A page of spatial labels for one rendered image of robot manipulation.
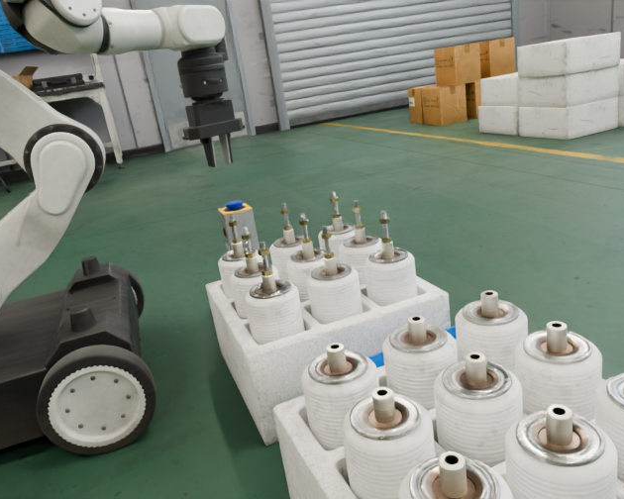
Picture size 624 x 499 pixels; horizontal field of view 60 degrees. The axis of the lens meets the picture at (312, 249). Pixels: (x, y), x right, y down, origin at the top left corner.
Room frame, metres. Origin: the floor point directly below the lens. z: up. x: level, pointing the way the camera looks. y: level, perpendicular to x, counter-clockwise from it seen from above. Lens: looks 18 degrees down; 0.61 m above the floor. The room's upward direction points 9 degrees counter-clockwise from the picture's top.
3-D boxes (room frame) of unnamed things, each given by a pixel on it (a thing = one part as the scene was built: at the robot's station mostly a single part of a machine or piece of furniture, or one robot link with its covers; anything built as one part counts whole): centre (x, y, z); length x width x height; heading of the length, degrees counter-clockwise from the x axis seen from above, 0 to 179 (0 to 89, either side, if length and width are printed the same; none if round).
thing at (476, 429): (0.52, -0.16, 0.16); 0.10 x 0.10 x 0.18
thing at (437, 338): (0.63, -0.12, 0.25); 0.08 x 0.08 x 0.01
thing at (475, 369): (0.52, -0.16, 0.26); 0.02 x 0.02 x 0.03
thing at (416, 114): (4.95, -1.25, 0.15); 0.30 x 0.24 x 0.30; 105
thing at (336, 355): (0.59, -0.01, 0.26); 0.02 x 0.02 x 0.03
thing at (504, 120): (3.71, -1.55, 0.09); 0.39 x 0.39 x 0.18; 17
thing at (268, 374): (1.03, 0.01, 0.09); 0.39 x 0.39 x 0.18; 18
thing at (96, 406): (0.86, 0.43, 0.10); 0.20 x 0.05 x 0.20; 106
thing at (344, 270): (0.92, -0.03, 0.25); 0.08 x 0.08 x 0.01
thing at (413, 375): (0.63, -0.12, 0.16); 0.10 x 0.10 x 0.18
